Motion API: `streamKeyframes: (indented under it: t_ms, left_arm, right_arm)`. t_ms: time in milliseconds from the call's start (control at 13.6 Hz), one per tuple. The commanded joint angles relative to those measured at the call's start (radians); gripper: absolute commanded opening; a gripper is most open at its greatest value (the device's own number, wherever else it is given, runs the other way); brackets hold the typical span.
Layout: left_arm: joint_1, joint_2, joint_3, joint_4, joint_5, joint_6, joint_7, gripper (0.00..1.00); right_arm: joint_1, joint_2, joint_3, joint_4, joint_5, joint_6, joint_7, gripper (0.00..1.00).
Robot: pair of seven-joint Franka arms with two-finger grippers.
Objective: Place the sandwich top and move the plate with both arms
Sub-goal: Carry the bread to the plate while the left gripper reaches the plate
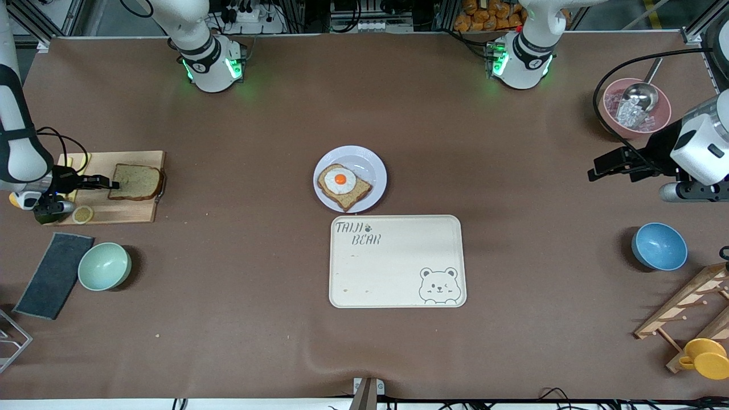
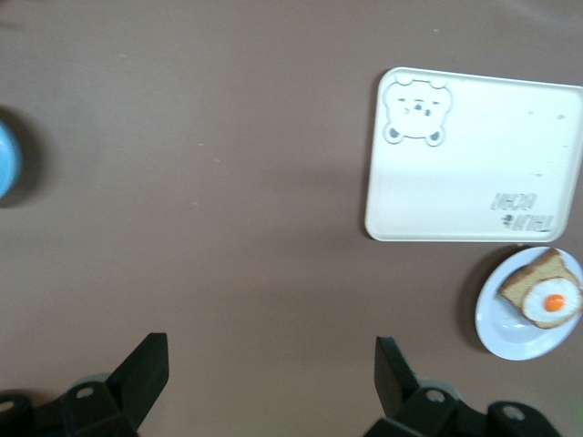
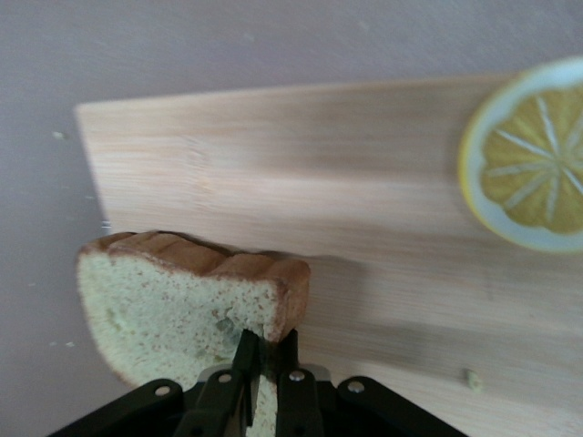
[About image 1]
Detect plain brown bread slice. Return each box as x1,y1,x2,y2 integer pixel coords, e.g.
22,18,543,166
108,163,165,201

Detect white round plate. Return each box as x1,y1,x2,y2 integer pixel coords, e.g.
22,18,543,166
313,146,388,214

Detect wooden cutting board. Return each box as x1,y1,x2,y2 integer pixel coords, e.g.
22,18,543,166
48,150,167,226

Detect pink bowl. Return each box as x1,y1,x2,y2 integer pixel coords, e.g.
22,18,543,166
602,78,673,139

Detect clear ice cubes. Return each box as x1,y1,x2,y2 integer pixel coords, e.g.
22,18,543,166
607,94,656,129

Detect metal scoop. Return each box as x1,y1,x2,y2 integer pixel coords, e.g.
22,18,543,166
622,57,664,113

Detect mint green bowl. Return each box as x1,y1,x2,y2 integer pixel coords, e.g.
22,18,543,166
77,242,132,292

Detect blue bowl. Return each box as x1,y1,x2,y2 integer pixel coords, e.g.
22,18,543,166
631,222,689,272

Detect dark grey cloth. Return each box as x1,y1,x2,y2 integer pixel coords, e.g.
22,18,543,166
13,232,95,321

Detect wooden cup rack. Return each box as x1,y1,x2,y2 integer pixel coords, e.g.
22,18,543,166
633,262,729,374

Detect orange snack packs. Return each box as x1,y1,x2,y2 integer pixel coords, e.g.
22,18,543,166
454,0,527,32

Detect yellow mug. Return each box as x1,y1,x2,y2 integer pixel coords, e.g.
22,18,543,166
678,338,729,380

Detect white power strip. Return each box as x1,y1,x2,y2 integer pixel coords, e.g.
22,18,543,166
219,6,285,34

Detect fried egg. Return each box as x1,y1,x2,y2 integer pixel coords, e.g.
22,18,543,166
325,167,358,195

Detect cream bear print tray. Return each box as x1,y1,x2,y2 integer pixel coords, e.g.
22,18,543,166
329,214,468,309

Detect toast with fried egg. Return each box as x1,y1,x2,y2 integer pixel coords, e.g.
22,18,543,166
317,163,374,212

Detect white terminal strip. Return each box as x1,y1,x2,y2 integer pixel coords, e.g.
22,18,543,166
356,19,415,32

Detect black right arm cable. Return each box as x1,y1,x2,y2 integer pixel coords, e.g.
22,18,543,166
35,126,89,171

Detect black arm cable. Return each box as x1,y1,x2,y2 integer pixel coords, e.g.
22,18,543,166
592,48,714,171
35,126,89,171

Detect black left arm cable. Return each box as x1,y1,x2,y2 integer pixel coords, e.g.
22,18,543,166
592,48,714,171

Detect metal wire rack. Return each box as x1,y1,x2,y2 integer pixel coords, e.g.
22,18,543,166
0,307,34,375

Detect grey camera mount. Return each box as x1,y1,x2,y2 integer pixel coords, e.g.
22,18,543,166
349,377,386,410

